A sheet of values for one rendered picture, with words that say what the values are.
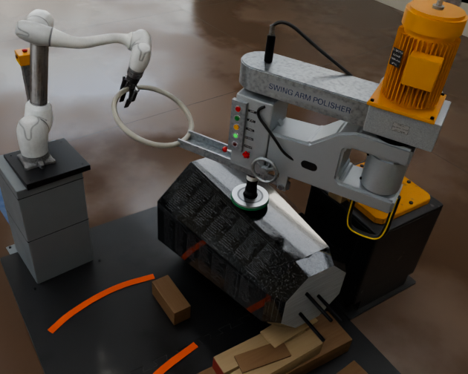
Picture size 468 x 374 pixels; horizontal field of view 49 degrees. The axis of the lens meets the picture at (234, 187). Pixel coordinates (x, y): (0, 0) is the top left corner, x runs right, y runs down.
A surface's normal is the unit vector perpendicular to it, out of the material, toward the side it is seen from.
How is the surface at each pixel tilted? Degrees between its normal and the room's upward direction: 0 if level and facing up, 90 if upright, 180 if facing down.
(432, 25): 90
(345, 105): 90
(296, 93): 90
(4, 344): 0
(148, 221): 0
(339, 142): 90
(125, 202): 0
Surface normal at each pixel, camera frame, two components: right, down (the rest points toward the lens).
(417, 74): -0.47, 0.51
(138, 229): 0.08, -0.78
